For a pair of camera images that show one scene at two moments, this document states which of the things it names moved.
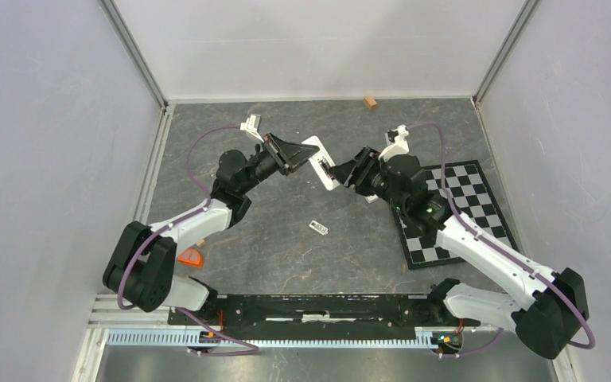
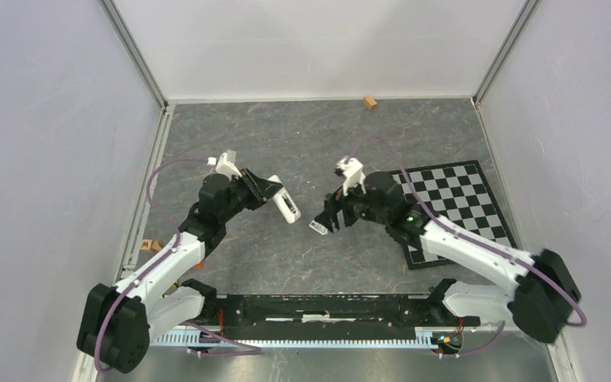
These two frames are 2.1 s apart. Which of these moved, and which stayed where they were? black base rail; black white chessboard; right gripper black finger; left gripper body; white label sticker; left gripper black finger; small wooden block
Moved: left gripper black finger; left gripper body; right gripper black finger
Stayed: black white chessboard; small wooden block; black base rail; white label sticker
